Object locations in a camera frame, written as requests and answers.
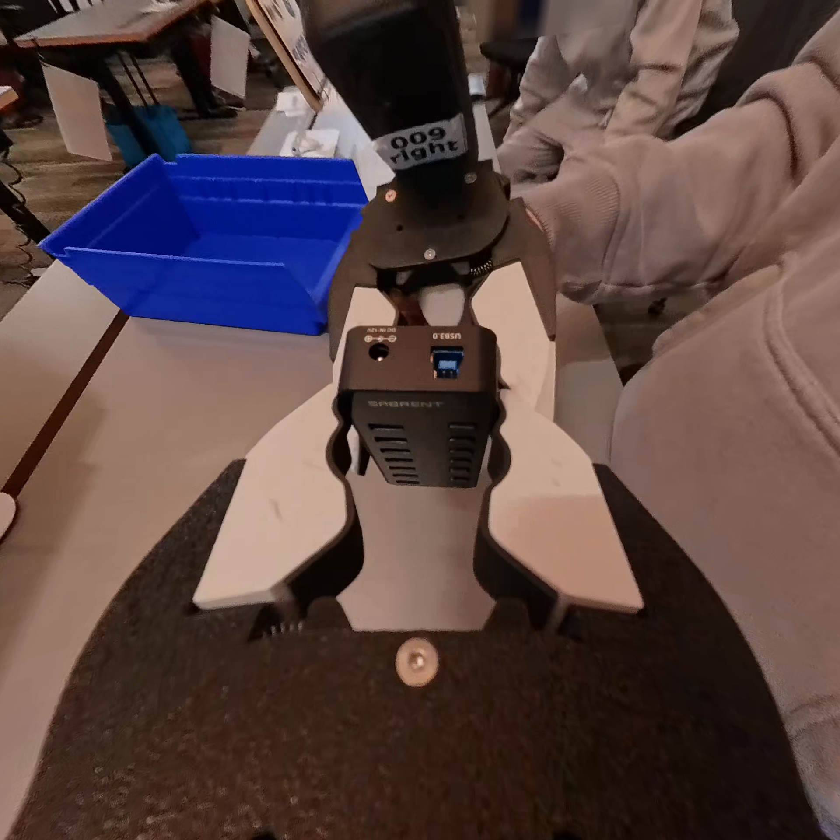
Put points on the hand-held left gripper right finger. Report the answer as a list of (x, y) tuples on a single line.
[(564, 525)]

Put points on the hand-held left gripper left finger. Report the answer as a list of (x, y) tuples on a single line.
[(275, 525)]

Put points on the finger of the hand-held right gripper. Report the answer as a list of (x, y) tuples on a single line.
[(374, 308), (522, 328)]

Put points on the black usb hub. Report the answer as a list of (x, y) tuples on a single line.
[(420, 420)]

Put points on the person's right forearm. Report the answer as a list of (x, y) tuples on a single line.
[(689, 197)]

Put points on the white paper sheet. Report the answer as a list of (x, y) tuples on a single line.
[(315, 143), (292, 102)]

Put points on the person's grey hoodie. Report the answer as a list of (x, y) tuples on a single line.
[(722, 459)]

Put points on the black office chair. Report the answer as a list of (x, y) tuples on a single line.
[(508, 62)]

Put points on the blue plastic bin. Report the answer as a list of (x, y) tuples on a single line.
[(197, 289)]

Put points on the white hanging sheet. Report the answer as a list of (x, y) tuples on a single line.
[(79, 111), (229, 56)]

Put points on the white round object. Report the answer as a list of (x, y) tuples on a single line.
[(6, 518)]

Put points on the teal bag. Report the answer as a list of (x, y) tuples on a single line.
[(154, 134)]

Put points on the wooden background desk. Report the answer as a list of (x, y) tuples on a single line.
[(111, 19)]

